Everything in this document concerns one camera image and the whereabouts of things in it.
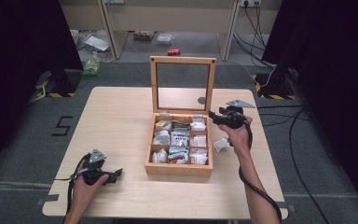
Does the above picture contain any bundle of black power cables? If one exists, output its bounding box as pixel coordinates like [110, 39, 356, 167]
[232, 3, 276, 70]

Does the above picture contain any long black floor cable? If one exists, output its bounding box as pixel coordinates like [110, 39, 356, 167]
[256, 105, 331, 224]

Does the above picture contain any clear plastic container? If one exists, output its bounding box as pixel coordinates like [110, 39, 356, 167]
[156, 32, 175, 48]

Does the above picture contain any white flat sheet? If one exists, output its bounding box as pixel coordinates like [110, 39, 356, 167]
[83, 35, 111, 52]

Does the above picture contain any black stand base striped tape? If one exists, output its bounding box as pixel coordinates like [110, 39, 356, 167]
[251, 72, 296, 101]
[32, 68, 82, 99]

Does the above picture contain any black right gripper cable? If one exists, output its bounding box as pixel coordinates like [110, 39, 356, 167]
[238, 119, 283, 224]

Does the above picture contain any white wall socket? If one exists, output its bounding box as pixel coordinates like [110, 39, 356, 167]
[239, 0, 262, 8]

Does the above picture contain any person's right hand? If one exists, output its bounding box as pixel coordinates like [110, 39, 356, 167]
[217, 116, 254, 157]

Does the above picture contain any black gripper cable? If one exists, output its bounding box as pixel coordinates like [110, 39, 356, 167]
[238, 119, 283, 224]
[64, 153, 91, 217]

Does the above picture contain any person's left hand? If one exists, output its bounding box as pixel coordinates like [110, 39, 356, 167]
[69, 165, 110, 214]

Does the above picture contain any beige desk frame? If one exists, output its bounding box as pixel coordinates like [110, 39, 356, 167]
[58, 0, 283, 62]

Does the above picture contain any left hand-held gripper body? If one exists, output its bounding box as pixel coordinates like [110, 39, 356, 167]
[80, 148, 110, 187]

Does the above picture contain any wooden box with glass lid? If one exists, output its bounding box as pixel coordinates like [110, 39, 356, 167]
[144, 55, 217, 178]

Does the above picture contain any brown cardboard egg tray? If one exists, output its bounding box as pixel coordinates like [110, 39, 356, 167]
[132, 30, 156, 42]

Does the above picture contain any grey tape strip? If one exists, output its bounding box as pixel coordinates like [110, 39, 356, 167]
[279, 202, 296, 215]

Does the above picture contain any white floor cable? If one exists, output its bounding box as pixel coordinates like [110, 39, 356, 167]
[229, 60, 276, 89]

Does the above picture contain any white paper sachet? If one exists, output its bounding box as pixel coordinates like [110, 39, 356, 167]
[213, 137, 232, 154]

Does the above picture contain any green plastic bottle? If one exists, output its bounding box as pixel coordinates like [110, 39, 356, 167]
[82, 50, 103, 77]

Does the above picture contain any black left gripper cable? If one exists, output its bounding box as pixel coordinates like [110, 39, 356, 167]
[64, 153, 91, 217]

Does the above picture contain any group of assorted small sachets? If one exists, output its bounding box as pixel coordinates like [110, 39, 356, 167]
[151, 115, 210, 165]

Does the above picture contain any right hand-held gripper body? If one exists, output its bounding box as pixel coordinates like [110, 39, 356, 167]
[218, 99, 256, 130]

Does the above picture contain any black curtain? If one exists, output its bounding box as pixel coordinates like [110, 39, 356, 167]
[261, 0, 358, 220]
[0, 0, 84, 181]

